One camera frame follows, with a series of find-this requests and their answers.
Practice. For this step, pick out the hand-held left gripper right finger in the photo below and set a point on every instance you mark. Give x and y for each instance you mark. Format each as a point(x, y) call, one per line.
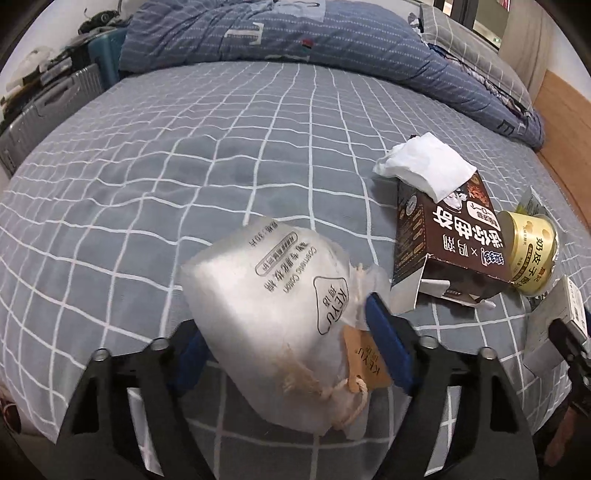
point(388, 341)

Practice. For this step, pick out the grey checked pillow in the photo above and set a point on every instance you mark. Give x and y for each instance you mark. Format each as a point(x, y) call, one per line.
point(475, 50)

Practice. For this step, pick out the crumpled white tissue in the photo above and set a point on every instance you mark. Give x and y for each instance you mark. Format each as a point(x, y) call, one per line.
point(425, 161)

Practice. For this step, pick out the grey hard suitcase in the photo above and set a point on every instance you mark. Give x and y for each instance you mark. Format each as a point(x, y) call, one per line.
point(51, 108)

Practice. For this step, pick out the black clutter pile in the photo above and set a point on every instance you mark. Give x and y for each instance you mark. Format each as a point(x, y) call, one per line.
point(101, 21)

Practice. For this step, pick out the beige curtain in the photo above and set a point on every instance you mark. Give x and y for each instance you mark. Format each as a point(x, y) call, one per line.
point(524, 41)

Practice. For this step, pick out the teal hard suitcase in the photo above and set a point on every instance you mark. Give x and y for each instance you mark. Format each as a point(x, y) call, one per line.
point(108, 55)

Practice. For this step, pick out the wooden headboard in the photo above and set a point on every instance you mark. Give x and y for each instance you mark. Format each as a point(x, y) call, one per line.
point(563, 120)

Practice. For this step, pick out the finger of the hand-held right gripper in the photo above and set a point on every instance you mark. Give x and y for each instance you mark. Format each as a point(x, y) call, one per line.
point(570, 344)

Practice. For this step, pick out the white plastic bag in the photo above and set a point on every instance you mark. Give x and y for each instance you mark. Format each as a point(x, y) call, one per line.
point(27, 64)

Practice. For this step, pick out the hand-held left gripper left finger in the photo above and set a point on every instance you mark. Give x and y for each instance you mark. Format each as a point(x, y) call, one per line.
point(190, 356)

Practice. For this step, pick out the dark window frame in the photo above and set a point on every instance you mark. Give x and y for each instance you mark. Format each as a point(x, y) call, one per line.
point(466, 14)

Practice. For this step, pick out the brown printed carton box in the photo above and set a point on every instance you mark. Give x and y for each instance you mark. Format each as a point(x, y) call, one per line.
point(452, 235)

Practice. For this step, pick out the yellow yogurt cup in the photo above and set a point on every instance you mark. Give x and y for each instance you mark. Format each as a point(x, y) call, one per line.
point(531, 249)

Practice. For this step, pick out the blue striped quilt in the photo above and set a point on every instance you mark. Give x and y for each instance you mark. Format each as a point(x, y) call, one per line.
point(277, 37)

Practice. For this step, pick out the grey checked bed sheet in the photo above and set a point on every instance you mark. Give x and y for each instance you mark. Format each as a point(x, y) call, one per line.
point(184, 175)

